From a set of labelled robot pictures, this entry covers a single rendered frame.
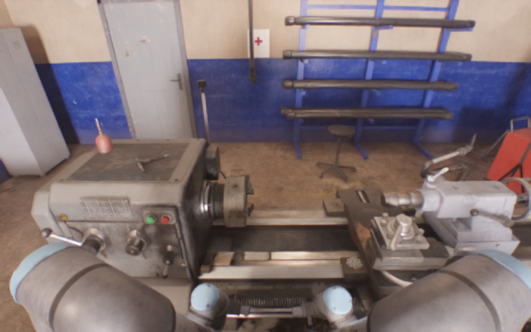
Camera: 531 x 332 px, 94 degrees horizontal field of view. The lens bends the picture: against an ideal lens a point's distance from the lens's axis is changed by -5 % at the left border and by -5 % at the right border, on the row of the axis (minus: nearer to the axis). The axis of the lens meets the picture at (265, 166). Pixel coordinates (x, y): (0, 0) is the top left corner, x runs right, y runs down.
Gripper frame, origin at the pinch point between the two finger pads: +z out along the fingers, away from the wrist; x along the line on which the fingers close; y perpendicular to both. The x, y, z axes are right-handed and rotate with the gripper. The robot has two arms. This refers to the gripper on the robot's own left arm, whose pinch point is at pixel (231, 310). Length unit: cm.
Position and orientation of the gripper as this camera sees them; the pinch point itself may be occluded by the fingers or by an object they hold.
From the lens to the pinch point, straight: 131.8
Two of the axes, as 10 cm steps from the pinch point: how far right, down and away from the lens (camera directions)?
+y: 1.3, -8.0, 5.8
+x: -9.7, 0.1, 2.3
